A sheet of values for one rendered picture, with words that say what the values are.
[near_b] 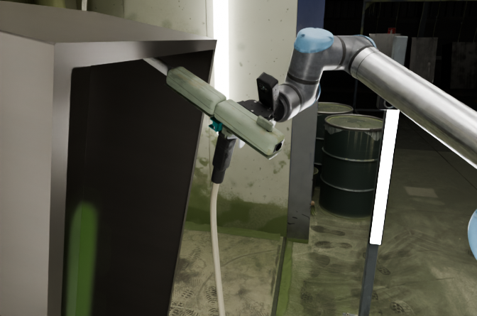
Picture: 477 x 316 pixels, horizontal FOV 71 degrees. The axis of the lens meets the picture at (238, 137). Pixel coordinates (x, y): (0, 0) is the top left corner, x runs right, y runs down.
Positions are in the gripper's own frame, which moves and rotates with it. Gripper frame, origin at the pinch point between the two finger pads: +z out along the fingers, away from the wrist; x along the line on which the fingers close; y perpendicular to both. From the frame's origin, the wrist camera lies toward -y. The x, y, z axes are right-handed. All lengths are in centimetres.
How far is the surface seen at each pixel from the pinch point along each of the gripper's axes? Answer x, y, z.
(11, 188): -2.0, -10.9, 40.2
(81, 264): 33, 75, 18
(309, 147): 27, 106, -156
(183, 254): 56, 191, -69
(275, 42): 80, 45, -156
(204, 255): 43, 187, -77
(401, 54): -7, 4, -113
